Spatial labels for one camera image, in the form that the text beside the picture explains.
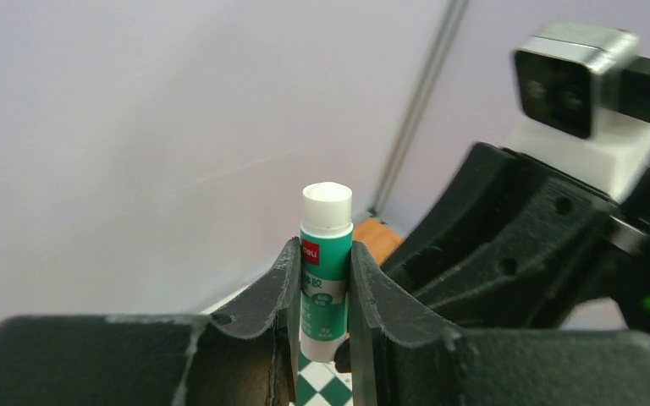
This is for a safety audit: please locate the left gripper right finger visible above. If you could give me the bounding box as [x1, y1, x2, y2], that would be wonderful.
[349, 242, 650, 405]

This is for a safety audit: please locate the aluminium frame rail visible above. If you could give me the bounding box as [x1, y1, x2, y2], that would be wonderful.
[366, 0, 470, 217]

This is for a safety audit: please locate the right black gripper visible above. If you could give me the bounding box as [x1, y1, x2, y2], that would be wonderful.
[382, 143, 616, 328]

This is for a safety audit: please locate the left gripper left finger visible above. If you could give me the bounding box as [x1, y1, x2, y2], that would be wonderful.
[0, 238, 300, 405]

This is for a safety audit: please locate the green white glue stick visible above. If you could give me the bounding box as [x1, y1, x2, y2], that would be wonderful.
[300, 182, 354, 363]

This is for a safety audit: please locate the green white chessboard mat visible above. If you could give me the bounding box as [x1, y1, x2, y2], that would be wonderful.
[291, 354, 354, 406]

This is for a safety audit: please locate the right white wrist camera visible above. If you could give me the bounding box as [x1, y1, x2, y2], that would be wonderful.
[504, 21, 650, 202]

